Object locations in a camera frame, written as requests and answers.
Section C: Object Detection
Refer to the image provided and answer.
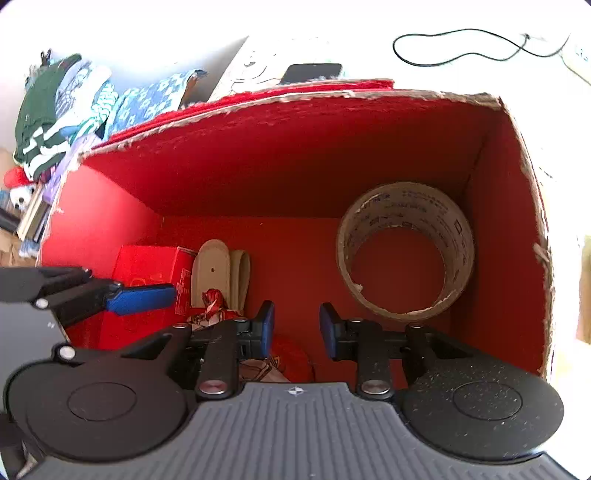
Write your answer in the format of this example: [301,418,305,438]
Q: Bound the black cable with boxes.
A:
[392,28,573,68]

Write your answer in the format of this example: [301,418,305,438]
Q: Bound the small red gift box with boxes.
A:
[67,244,197,352]

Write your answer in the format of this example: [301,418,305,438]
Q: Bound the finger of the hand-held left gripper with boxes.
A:
[50,344,122,367]
[0,267,177,329]

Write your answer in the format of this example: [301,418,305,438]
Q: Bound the blue patterned cloth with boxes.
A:
[105,69,208,139]

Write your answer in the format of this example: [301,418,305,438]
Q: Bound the clear packing tape roll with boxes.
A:
[336,181,475,322]

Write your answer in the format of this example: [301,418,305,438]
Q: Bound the pile of folded clothes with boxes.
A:
[13,48,116,178]

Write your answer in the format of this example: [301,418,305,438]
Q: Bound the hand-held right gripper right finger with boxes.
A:
[320,302,483,401]

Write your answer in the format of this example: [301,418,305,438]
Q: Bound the large red cardboard box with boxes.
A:
[36,78,555,384]

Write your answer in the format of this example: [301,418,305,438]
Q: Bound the stack of books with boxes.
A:
[16,185,56,243]

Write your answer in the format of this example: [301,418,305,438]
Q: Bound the wooden clappers with red ribbon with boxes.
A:
[187,239,252,330]

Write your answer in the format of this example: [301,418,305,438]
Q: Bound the black phone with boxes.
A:
[280,63,343,85]

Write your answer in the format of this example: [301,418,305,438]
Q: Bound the white power strip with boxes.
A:
[561,44,591,86]

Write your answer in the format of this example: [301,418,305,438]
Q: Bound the red and white plush toy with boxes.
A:
[2,166,40,210]

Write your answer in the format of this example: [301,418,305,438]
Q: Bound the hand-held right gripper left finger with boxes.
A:
[117,300,276,401]

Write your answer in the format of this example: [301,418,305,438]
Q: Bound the purple packet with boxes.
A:
[44,134,100,204]

